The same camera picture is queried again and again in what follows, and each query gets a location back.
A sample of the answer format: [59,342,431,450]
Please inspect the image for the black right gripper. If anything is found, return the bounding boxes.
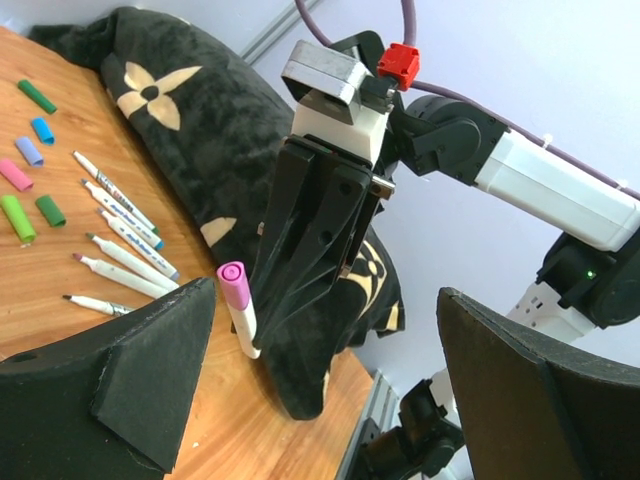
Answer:
[250,135,393,349]

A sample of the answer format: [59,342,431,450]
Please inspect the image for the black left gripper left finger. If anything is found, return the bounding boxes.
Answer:
[1,278,216,479]

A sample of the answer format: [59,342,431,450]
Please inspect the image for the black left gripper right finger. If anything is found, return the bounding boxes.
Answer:
[437,287,639,479]

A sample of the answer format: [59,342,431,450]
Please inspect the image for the light green cap marker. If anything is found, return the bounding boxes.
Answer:
[62,294,134,317]

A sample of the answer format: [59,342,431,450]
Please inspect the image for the pink cap marker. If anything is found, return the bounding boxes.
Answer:
[71,253,169,299]
[217,261,261,359]

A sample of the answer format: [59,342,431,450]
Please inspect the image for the lavender cap marker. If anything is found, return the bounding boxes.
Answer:
[97,207,180,281]

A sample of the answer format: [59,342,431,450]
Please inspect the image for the light green pen cap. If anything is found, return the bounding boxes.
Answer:
[1,195,37,244]

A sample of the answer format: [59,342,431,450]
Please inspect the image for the dark green cap marker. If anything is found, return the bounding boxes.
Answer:
[72,150,158,234]

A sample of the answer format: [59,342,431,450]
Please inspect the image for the pink pen cap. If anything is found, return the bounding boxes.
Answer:
[0,159,34,192]

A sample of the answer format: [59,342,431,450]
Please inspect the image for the lavender pen cap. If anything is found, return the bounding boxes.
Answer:
[14,136,44,168]

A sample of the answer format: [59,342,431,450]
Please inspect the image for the light blue pen cap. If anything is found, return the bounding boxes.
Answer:
[31,117,56,145]

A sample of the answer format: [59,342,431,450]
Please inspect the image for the dark green pen cap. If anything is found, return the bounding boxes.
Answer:
[17,79,57,114]

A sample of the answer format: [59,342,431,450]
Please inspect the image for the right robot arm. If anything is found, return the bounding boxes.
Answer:
[251,35,639,479]

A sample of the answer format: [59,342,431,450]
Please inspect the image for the black floral pillow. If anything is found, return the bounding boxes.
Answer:
[29,7,405,421]

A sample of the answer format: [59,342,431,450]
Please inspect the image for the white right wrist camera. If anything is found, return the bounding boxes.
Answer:
[281,40,392,166]

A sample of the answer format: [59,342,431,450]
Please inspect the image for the aluminium frame rails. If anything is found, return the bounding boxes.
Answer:
[335,370,399,480]

